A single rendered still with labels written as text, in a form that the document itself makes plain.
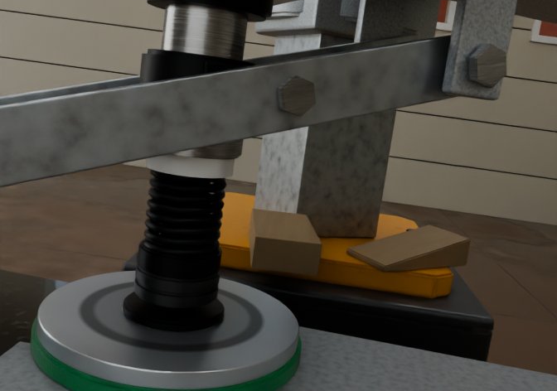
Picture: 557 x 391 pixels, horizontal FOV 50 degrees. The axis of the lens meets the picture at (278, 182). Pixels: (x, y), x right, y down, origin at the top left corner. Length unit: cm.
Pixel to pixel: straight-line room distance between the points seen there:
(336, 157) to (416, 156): 551
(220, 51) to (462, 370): 34
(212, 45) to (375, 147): 74
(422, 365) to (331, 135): 62
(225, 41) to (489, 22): 20
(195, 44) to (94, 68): 647
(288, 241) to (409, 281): 24
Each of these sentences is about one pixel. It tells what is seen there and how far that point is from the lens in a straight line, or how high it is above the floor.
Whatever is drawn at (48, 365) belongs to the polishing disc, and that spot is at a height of 83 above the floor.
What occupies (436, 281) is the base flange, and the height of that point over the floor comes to 77.
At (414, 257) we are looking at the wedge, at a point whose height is 80.
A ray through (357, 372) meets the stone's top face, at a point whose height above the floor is 82.
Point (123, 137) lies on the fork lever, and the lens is 41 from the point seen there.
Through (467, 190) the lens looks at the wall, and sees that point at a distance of 677.
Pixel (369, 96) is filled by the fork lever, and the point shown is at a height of 105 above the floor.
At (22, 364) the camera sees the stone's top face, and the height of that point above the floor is 82.
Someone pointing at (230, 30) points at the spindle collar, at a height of 108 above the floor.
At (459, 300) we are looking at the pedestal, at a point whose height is 74.
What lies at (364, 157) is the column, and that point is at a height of 94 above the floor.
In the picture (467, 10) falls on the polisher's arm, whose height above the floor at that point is 112.
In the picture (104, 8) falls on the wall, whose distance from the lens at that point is 692.
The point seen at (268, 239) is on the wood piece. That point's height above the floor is 83.
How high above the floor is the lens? 104
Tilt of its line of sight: 9 degrees down
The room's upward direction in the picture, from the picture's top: 8 degrees clockwise
